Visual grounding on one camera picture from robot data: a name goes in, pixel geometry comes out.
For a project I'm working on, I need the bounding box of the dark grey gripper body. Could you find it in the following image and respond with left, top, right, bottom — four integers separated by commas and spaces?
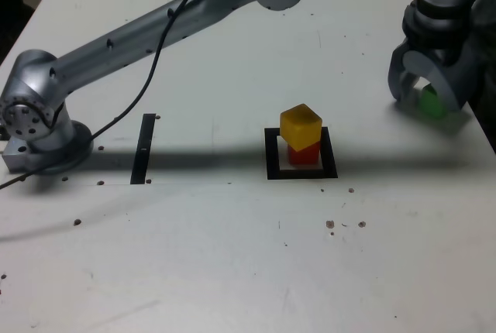
405, 39, 463, 67

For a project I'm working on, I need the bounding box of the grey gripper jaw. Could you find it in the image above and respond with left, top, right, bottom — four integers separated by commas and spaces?
402, 36, 484, 114
387, 39, 422, 103

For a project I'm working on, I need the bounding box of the green cube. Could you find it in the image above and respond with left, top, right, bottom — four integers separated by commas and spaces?
417, 83, 449, 119

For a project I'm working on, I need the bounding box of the yellow cube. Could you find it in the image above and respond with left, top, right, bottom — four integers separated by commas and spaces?
279, 103, 324, 152

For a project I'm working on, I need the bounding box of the red cube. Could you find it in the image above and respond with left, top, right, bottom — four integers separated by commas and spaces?
286, 141, 322, 167

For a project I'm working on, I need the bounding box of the black tape square outline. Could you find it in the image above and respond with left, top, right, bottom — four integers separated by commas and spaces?
263, 126, 339, 181

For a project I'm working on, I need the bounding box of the black tape strip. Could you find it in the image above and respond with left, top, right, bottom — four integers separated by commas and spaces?
129, 113, 157, 186

